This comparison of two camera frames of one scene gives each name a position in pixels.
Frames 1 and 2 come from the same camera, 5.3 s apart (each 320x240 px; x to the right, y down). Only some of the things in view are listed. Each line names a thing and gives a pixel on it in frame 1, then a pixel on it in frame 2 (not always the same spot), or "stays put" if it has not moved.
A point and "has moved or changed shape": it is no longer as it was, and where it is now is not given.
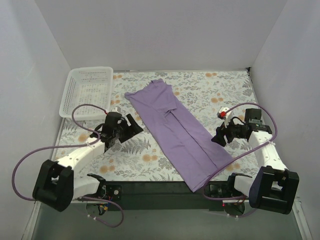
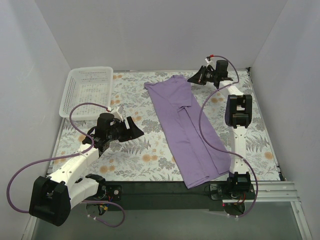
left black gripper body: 125,128 stays put
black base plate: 165,195 stays put
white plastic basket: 87,85 stays put
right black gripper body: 225,135 → 204,76
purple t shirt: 196,157 has moved or changed shape
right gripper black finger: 219,138 → 200,77
